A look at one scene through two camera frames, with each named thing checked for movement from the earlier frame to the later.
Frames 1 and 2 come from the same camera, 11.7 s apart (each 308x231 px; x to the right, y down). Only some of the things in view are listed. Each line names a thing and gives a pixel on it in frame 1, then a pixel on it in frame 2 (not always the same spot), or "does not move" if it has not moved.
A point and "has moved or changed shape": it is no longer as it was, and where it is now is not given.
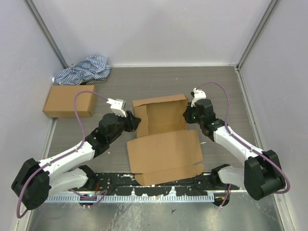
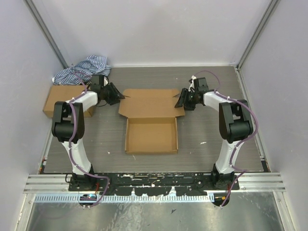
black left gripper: (133, 121) to (116, 94)
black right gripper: (186, 114) to (183, 101)
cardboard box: (164, 150) has moved or changed shape
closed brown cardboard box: (60, 101) does not move
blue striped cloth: (93, 70) does not move
